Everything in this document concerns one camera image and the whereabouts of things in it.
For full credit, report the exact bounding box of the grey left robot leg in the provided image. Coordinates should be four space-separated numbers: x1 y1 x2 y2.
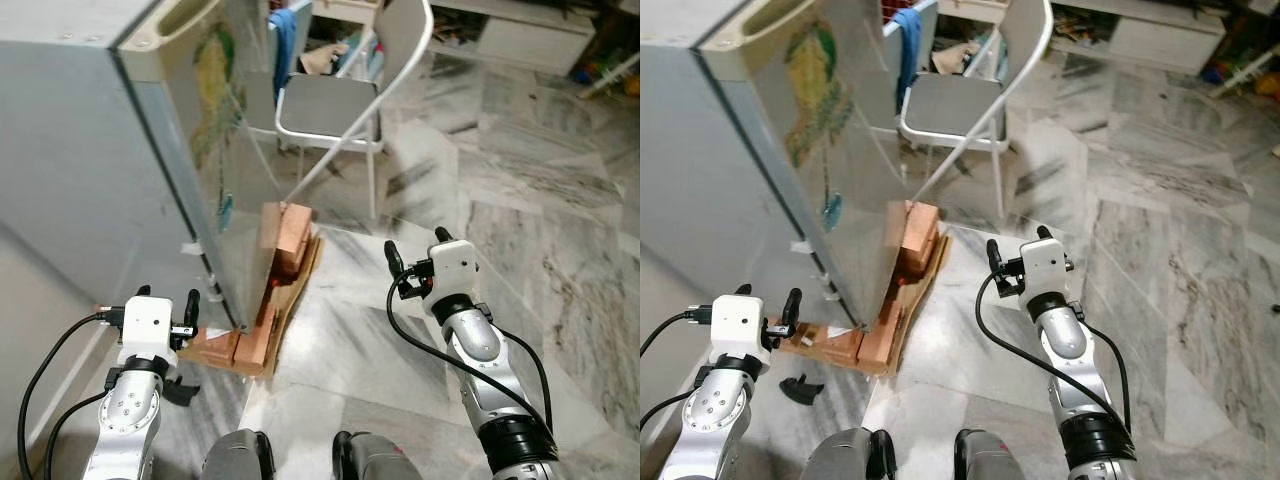
200 430 278 480
800 428 898 480

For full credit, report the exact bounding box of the grey silver fridge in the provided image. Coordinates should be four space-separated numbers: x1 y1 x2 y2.
640 0 916 336
0 0 298 333

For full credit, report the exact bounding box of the grey robot leg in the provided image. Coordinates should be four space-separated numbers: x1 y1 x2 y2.
800 428 898 480
200 430 278 480
953 428 1031 480
332 430 426 480

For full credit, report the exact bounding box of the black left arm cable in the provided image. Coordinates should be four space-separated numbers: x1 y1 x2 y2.
640 310 713 361
45 390 111 480
640 390 706 443
17 308 123 480

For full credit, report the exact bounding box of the blue cloth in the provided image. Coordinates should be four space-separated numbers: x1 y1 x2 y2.
893 8 923 106
268 8 299 93

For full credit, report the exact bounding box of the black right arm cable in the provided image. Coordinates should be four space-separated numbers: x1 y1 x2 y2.
1085 322 1133 411
488 320 554 411
975 275 1129 426
386 283 556 436

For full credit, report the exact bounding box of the red brick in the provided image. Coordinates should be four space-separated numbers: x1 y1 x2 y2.
261 202 313 263
858 300 906 376
800 325 861 364
895 245 947 303
235 305 281 374
188 325 241 367
887 200 941 266

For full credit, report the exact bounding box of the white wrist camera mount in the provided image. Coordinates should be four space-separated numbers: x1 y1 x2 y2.
428 240 479 301
117 296 181 367
708 293 771 366
1018 238 1071 301

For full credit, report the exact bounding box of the grey right robot leg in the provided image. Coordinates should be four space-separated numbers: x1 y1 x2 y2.
332 430 426 480
953 428 1031 480

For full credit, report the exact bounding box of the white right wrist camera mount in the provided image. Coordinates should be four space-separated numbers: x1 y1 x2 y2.
1018 238 1071 301
428 240 479 301

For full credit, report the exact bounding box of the grey metal folding chair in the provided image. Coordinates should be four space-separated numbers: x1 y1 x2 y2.
897 0 1055 223
275 0 436 223

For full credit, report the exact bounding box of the white plastic pipe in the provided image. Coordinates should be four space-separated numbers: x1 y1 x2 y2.
582 52 641 98
1212 55 1280 98

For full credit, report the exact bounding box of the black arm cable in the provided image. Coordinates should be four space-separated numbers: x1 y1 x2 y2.
386 283 556 436
45 390 111 480
488 320 554 411
1085 322 1133 411
975 275 1129 426
17 308 123 480
640 390 706 443
640 310 713 361

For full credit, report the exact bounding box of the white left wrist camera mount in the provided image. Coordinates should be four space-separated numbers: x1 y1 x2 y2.
708 293 771 366
117 296 181 367

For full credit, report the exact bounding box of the white low shelf unit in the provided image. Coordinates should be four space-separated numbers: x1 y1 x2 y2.
1050 0 1229 73
430 0 598 77

